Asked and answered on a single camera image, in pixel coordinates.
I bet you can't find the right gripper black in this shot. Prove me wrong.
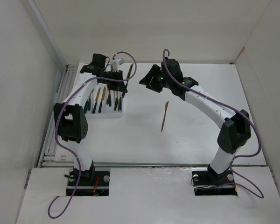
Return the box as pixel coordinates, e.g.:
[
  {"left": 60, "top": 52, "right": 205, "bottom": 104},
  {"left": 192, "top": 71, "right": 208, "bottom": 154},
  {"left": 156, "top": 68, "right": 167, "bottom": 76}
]
[{"left": 139, "top": 64, "right": 173, "bottom": 92}]

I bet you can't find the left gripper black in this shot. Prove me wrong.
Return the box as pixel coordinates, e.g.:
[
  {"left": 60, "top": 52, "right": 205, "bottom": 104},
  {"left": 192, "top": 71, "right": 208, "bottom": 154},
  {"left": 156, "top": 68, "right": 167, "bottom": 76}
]
[{"left": 99, "top": 70, "right": 127, "bottom": 92}]

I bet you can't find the gold knife green handle short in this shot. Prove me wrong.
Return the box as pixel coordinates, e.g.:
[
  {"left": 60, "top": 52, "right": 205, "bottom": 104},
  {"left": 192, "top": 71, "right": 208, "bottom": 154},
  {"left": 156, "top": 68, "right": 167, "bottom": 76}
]
[{"left": 121, "top": 63, "right": 133, "bottom": 98}]

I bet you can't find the gold spoon green handle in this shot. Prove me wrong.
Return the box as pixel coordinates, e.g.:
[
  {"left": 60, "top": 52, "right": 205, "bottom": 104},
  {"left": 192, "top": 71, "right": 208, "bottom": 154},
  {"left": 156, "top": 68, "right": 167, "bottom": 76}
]
[
  {"left": 87, "top": 92, "right": 93, "bottom": 111},
  {"left": 84, "top": 99, "right": 89, "bottom": 114}
]

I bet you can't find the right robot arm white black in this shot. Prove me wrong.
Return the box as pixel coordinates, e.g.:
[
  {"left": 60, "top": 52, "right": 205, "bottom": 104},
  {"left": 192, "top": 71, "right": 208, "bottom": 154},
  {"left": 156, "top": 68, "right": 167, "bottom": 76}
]
[{"left": 139, "top": 58, "right": 251, "bottom": 184}]

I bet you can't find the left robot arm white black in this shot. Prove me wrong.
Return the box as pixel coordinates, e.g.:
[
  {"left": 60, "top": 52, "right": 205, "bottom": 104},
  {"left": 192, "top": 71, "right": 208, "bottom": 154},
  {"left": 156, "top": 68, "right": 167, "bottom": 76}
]
[{"left": 53, "top": 54, "right": 127, "bottom": 144}]

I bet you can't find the white divided utensil tray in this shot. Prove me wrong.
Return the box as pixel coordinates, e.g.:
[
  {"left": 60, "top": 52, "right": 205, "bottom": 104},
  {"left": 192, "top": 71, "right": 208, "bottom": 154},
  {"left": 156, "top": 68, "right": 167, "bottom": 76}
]
[{"left": 86, "top": 84, "right": 124, "bottom": 118}]

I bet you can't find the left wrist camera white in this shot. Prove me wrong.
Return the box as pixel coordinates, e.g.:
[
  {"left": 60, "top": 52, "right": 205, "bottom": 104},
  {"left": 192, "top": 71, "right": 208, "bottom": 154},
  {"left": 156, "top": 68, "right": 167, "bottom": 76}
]
[{"left": 110, "top": 58, "right": 125, "bottom": 72}]

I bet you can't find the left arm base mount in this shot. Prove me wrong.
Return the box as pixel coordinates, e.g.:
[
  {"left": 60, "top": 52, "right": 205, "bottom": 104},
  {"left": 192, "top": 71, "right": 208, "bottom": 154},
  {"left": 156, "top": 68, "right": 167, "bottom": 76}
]
[{"left": 64, "top": 164, "right": 111, "bottom": 196}]

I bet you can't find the aluminium rail frame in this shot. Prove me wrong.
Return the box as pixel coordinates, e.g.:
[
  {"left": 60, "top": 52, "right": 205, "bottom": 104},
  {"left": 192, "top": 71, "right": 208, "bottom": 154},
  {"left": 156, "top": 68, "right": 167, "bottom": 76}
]
[{"left": 36, "top": 64, "right": 78, "bottom": 168}]

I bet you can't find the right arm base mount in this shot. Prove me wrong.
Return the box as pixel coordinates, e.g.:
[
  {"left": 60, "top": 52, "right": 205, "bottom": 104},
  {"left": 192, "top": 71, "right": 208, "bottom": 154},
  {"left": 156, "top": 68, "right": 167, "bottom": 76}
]
[{"left": 191, "top": 165, "right": 238, "bottom": 196}]

